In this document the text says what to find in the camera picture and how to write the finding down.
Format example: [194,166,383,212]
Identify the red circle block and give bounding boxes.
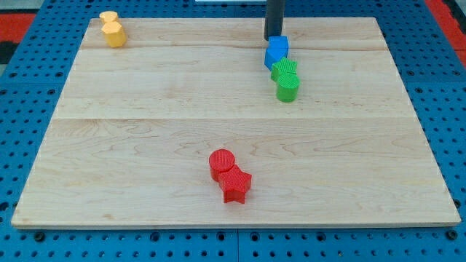
[208,149,236,182]

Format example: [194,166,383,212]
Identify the red star block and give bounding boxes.
[218,165,252,204]

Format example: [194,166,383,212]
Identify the green circle block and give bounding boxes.
[276,73,300,103]

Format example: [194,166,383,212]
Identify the green star block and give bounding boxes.
[271,57,298,82]

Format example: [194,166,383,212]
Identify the blue pentagon block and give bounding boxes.
[264,47,288,71]

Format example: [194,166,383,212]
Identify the light wooden board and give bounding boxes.
[12,17,461,229]

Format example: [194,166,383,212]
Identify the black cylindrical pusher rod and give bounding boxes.
[264,0,286,41]

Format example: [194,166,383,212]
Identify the yellow hexagon block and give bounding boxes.
[101,21,127,48]

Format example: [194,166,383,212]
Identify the yellow heart block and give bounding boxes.
[99,10,119,24]

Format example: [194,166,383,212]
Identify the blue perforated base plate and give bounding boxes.
[1,0,465,261]

